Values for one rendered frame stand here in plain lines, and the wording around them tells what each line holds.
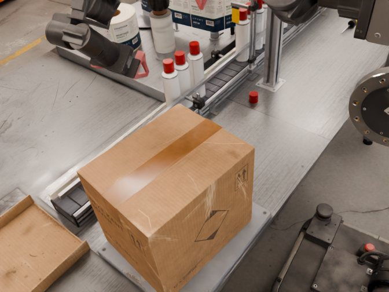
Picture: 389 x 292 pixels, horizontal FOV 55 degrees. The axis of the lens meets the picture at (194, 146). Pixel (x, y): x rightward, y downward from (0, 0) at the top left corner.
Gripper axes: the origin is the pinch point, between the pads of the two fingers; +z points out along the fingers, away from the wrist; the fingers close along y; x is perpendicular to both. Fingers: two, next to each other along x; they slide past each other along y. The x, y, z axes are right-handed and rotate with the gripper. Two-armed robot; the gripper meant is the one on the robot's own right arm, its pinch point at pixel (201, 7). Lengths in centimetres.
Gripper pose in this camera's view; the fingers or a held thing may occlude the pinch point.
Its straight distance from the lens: 145.9
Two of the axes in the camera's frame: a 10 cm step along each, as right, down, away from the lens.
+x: 7.9, 4.0, -4.7
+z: 0.6, 7.0, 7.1
